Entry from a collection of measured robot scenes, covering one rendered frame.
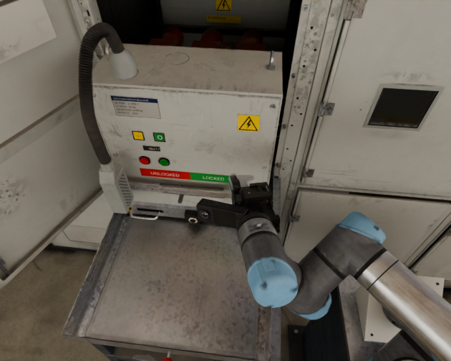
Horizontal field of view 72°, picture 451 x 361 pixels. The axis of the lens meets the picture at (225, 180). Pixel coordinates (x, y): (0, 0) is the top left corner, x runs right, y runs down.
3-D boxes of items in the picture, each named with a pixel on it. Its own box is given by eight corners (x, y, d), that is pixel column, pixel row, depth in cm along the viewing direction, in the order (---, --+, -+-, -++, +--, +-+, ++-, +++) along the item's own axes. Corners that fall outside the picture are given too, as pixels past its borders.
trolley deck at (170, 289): (278, 367, 88) (280, 363, 84) (69, 340, 93) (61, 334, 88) (278, 187, 133) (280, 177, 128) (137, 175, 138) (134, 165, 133)
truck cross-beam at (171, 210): (269, 226, 111) (271, 216, 106) (122, 212, 115) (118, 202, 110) (269, 215, 114) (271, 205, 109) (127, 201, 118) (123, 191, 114)
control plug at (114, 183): (127, 214, 97) (112, 177, 84) (112, 213, 98) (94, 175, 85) (134, 195, 102) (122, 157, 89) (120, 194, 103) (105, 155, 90)
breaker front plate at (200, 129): (263, 218, 108) (280, 99, 72) (127, 205, 111) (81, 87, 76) (263, 215, 108) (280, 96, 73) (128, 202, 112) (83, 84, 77)
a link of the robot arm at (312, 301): (355, 291, 57) (324, 263, 52) (312, 332, 58) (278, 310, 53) (330, 263, 64) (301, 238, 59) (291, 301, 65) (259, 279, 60)
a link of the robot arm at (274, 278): (274, 318, 52) (242, 298, 48) (259, 268, 61) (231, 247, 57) (312, 294, 50) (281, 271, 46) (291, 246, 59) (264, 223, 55)
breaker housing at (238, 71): (264, 215, 108) (284, 94, 72) (127, 203, 112) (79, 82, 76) (268, 124, 142) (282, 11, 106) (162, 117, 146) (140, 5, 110)
